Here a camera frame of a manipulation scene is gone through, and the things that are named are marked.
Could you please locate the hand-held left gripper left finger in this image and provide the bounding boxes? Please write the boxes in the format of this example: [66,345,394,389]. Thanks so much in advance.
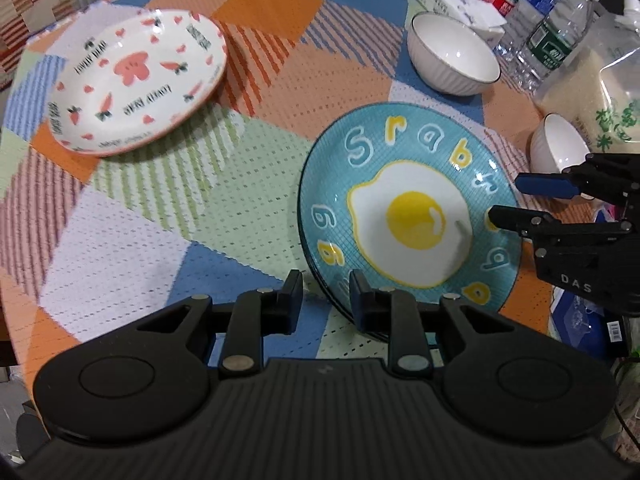
[135,269,305,378]

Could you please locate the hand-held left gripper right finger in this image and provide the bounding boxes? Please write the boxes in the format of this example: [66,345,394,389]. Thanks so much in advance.
[348,269,516,378]

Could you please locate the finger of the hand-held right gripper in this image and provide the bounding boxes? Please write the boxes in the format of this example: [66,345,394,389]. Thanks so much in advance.
[515,152,640,206]
[487,204,636,242]

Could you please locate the white ribbed bowl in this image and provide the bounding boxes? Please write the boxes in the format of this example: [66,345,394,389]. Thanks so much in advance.
[406,11,502,97]
[529,113,592,177]

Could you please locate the blue plate with egg print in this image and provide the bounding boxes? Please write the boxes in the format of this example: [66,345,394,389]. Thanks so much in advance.
[297,102,523,343]

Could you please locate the white plate with pink print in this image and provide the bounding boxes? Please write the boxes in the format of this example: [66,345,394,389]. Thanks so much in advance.
[46,8,229,157]

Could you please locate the blue plastic packet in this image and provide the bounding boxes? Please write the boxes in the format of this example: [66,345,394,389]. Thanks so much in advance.
[549,287,628,361]

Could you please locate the clear bag of rice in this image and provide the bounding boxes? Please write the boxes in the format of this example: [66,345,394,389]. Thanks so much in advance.
[534,0,640,157]

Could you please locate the green label water bottle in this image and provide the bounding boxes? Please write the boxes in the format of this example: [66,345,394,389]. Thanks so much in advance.
[511,0,604,95]

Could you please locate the checked colourful tablecloth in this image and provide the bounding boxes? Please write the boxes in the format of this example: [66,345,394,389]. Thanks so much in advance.
[0,0,606,391]

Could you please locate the blue label water bottle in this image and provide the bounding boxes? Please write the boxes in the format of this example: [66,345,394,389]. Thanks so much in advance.
[494,0,577,62]

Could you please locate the white tissue box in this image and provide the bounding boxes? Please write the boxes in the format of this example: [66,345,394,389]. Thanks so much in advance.
[414,0,509,50]

